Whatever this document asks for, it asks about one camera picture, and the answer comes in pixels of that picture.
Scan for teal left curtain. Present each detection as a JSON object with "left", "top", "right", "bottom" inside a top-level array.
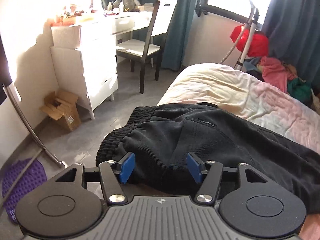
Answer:
[{"left": 101, "top": 0, "right": 201, "bottom": 72}]

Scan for metal pole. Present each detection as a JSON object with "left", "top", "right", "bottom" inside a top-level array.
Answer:
[{"left": 3, "top": 86, "right": 67, "bottom": 167}]

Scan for blue-grey right curtain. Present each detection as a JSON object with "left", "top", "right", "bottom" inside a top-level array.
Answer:
[{"left": 262, "top": 0, "right": 319, "bottom": 87}]

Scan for pastel bed sheet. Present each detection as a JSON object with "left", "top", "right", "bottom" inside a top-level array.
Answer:
[{"left": 156, "top": 62, "right": 320, "bottom": 240}]

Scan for dark chair white back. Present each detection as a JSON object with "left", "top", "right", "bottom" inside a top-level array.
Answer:
[{"left": 117, "top": 0, "right": 177, "bottom": 94}]

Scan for purple mat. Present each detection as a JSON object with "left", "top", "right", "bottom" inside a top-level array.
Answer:
[{"left": 2, "top": 158, "right": 47, "bottom": 224}]

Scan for pink garment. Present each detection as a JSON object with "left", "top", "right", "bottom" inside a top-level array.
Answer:
[{"left": 259, "top": 56, "right": 298, "bottom": 93}]

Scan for white dresser desk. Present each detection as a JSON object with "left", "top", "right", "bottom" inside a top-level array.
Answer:
[{"left": 50, "top": 11, "right": 152, "bottom": 119}]

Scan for black pants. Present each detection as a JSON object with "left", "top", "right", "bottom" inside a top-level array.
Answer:
[{"left": 96, "top": 103, "right": 319, "bottom": 214}]

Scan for red garment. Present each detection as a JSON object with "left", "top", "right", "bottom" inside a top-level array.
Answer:
[{"left": 230, "top": 25, "right": 269, "bottom": 57}]

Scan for cardboard box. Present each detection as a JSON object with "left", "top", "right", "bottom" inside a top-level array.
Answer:
[{"left": 40, "top": 89, "right": 81, "bottom": 132}]

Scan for green garment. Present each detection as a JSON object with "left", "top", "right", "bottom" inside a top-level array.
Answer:
[{"left": 287, "top": 77, "right": 312, "bottom": 105}]

